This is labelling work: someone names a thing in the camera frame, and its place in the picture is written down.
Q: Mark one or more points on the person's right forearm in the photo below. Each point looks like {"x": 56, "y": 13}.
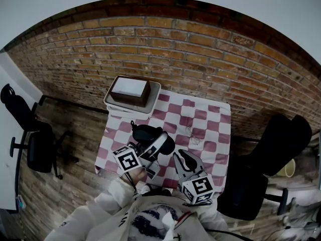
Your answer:
{"x": 213, "y": 215}

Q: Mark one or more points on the white plastic tray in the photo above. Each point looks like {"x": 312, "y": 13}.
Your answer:
{"x": 153, "y": 102}

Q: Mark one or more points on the white desk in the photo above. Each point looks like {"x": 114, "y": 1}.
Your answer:
{"x": 7, "y": 134}

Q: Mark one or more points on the person's white jacket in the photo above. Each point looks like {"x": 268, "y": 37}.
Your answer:
{"x": 105, "y": 225}

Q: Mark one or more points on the black bag with loop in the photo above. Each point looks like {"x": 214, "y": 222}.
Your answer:
{"x": 144, "y": 133}

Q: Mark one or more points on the pale yellow cup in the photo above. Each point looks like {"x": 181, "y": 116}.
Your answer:
{"x": 288, "y": 169}

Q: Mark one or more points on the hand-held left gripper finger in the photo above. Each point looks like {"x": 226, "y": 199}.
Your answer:
{"x": 158, "y": 143}

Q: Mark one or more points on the black office chair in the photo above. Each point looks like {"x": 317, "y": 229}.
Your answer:
{"x": 283, "y": 144}
{"x": 37, "y": 149}

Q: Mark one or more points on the small teal box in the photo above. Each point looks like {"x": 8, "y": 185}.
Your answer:
{"x": 21, "y": 202}

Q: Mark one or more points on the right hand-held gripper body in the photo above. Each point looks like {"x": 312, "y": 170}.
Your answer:
{"x": 198, "y": 187}

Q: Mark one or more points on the pink white checkered tablecloth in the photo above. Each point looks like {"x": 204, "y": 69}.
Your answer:
{"x": 193, "y": 104}

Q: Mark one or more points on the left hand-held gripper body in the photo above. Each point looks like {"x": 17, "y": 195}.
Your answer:
{"x": 128, "y": 159}

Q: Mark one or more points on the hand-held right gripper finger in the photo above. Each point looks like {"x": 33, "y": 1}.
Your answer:
{"x": 178, "y": 167}
{"x": 194, "y": 159}

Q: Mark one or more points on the person's left forearm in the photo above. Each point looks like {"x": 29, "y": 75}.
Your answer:
{"x": 118, "y": 192}

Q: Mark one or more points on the person's white shoe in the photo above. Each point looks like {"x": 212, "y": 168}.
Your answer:
{"x": 145, "y": 189}

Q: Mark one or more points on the brown box with white inside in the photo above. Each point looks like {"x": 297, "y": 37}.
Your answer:
{"x": 128, "y": 87}

